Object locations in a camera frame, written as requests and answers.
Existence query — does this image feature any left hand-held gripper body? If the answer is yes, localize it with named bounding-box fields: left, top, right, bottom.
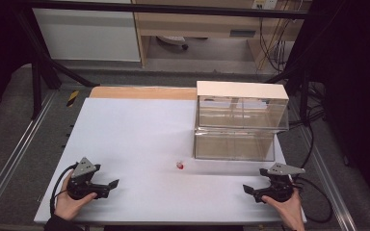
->
left=66, top=157, right=110, bottom=201

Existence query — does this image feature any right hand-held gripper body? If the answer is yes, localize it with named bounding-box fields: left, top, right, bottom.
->
left=255, top=162, right=306, bottom=203

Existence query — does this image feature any clear plastic drawer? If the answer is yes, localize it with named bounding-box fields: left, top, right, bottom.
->
left=194, top=127, right=276, bottom=163

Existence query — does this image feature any clear drawer cabinet white top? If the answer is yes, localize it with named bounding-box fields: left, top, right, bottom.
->
left=193, top=80, right=290, bottom=163

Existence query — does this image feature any person's right hand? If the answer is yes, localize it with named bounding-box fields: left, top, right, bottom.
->
left=261, top=188, right=306, bottom=231

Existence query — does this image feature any person's left hand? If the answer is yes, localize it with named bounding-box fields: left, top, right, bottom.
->
left=54, top=172, right=98, bottom=222

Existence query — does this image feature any wooden board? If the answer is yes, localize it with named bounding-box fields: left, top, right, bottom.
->
left=89, top=86, right=198, bottom=101

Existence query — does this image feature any black metal stand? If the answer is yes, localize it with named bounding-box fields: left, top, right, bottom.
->
left=13, top=6, right=101, bottom=120
left=264, top=18, right=327, bottom=124

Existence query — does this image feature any white chair base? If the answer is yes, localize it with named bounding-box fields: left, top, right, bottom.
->
left=156, top=35, right=190, bottom=51

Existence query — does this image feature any light wooden desk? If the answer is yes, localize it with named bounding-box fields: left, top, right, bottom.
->
left=130, top=0, right=313, bottom=70

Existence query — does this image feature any white power strip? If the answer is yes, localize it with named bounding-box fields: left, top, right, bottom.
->
left=251, top=0, right=279, bottom=11

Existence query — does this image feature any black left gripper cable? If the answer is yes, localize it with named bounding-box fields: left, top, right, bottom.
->
left=49, top=163, right=79, bottom=217

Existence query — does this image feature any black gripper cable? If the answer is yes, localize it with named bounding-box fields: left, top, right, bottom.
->
left=49, top=163, right=79, bottom=217
left=292, top=175, right=333, bottom=224

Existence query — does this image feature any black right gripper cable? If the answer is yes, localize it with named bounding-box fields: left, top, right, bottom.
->
left=292, top=175, right=333, bottom=224

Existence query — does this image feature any aluminium rail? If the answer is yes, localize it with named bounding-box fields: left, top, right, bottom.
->
left=288, top=95, right=358, bottom=231
left=0, top=90, right=58, bottom=219

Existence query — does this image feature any black floor cable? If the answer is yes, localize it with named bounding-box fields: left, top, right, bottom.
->
left=287, top=81, right=327, bottom=169

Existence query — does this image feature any bundle of hanging cables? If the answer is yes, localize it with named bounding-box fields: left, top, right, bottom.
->
left=257, top=13, right=298, bottom=73

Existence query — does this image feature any black metal frame bar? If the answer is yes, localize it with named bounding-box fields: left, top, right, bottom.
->
left=25, top=0, right=316, bottom=20

